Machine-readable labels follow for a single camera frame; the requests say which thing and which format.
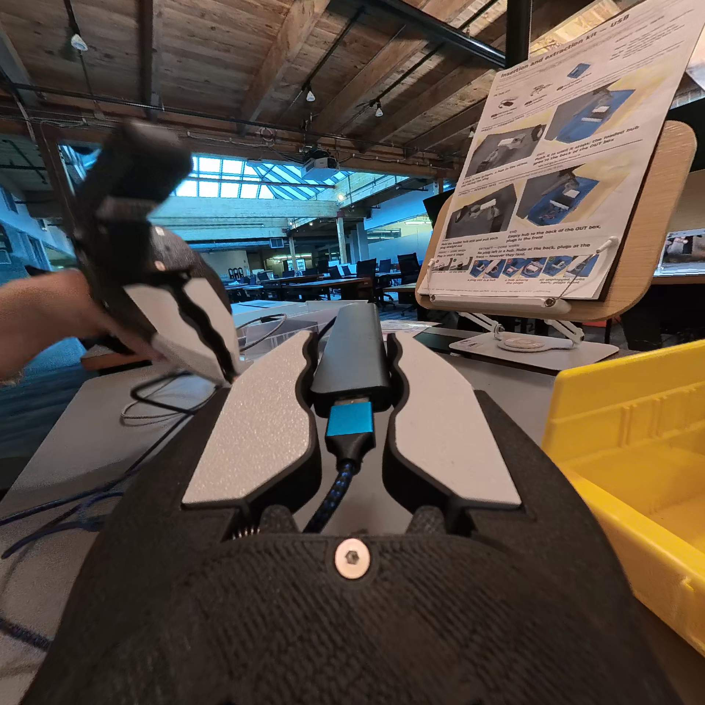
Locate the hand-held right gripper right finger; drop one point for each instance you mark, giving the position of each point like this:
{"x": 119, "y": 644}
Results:
{"x": 451, "y": 435}

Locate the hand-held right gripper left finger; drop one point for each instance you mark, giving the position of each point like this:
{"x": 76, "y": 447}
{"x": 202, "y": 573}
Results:
{"x": 253, "y": 435}

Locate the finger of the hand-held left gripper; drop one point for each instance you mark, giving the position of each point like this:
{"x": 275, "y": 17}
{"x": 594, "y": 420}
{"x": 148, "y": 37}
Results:
{"x": 170, "y": 325}
{"x": 217, "y": 308}

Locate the clear plastic bin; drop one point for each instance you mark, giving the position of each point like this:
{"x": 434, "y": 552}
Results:
{"x": 275, "y": 330}

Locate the grey usb hub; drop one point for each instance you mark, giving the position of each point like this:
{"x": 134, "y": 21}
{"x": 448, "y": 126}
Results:
{"x": 352, "y": 352}

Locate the yellow plastic bin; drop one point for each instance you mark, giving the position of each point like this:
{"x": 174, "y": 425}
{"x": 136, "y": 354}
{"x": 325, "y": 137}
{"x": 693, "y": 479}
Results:
{"x": 633, "y": 440}

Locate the person's left hand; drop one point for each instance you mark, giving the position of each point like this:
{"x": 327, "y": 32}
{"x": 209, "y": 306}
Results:
{"x": 44, "y": 314}

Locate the long wooden table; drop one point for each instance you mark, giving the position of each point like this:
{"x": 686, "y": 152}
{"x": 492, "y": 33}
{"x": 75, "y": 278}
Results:
{"x": 308, "y": 283}

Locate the skylight window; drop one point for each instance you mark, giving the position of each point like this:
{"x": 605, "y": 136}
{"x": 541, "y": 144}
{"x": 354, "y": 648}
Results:
{"x": 231, "y": 176}

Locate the group of black office chairs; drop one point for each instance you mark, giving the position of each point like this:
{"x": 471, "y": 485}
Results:
{"x": 407, "y": 270}

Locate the white ceiling projector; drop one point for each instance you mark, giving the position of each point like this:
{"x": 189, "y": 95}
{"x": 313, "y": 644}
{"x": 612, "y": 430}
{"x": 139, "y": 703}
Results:
{"x": 319, "y": 168}

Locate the black monitor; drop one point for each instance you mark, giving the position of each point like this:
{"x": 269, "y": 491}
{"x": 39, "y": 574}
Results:
{"x": 438, "y": 206}

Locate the printed instruction sheet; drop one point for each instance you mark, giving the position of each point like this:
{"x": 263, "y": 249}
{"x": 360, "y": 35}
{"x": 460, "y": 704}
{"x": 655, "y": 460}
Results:
{"x": 551, "y": 165}

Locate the black ceiling pipe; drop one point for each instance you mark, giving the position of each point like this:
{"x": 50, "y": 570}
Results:
{"x": 440, "y": 30}

